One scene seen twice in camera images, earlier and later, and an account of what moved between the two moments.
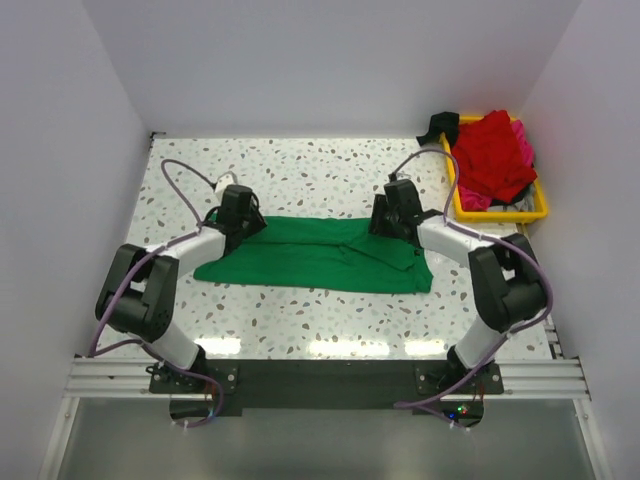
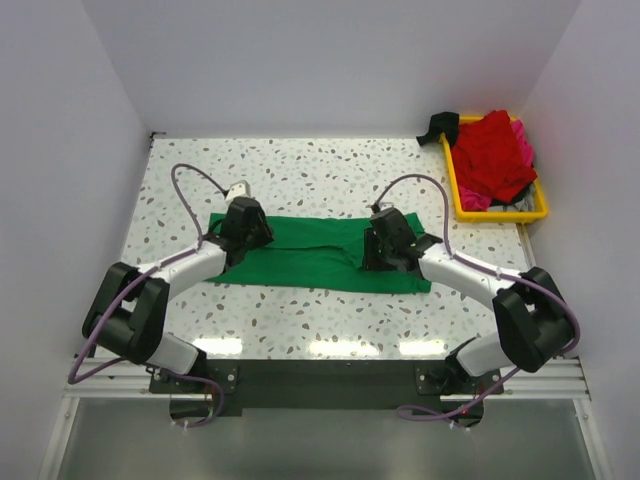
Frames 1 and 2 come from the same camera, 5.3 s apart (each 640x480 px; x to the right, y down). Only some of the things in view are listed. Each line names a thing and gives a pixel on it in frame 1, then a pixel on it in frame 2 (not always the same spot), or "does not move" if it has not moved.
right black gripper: [376, 223] → [370, 261]
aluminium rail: [129, 378] does not move
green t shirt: [319, 253] does not move
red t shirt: [488, 158] does not move
